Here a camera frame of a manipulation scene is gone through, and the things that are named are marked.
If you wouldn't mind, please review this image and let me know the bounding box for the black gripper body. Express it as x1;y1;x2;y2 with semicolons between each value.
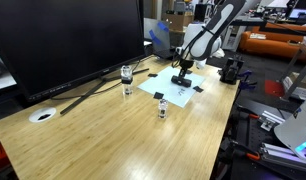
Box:
178;58;195;71

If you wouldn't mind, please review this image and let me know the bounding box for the black whiteboard eraser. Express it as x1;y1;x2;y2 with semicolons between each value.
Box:
170;74;193;89

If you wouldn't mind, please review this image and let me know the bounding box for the white board sheet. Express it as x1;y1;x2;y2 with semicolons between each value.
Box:
137;65;207;109

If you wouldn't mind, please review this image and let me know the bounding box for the grey panel with blue tape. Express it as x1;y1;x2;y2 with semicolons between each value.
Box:
143;18;181;61

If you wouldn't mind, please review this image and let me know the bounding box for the short clear glass jar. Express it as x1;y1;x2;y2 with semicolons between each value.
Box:
157;98;169;120

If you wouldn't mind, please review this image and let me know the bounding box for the white drawer cabinet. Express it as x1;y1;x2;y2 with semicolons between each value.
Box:
226;24;245;51

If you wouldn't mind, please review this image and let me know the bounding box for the tall clear black-banded bottle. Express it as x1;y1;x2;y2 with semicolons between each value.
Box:
120;64;134;96

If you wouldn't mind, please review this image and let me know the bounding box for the blue hand clamp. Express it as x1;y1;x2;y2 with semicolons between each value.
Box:
238;68;258;91

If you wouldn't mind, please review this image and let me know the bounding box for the orange sofa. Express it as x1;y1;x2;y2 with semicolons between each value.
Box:
239;29;306;63

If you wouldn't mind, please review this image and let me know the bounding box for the orange red floor mat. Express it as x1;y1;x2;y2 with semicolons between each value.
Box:
264;79;288;100

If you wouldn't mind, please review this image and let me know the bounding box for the black monitor stand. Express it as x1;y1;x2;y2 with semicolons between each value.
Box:
59;66;150;116

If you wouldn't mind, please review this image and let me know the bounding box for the large black monitor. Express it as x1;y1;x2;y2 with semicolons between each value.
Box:
0;0;148;103

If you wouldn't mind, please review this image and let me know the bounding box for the white device with cyan light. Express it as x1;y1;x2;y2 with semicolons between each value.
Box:
273;93;306;165

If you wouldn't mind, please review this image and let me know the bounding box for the laptop with lit screen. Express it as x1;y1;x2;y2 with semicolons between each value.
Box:
287;7;306;21

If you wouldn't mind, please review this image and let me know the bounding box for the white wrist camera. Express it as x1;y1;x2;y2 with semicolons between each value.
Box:
194;57;208;71

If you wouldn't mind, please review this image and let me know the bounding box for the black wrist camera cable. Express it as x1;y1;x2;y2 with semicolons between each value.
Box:
172;25;215;68

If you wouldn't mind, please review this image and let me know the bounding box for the black clamped camera mount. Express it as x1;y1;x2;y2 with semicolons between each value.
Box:
219;55;246;85

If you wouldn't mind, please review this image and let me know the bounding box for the silver metal bracket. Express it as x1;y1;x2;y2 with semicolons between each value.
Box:
259;109;278;132

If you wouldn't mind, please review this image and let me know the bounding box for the aluminium extrusion rail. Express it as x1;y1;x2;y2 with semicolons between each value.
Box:
259;141;306;175

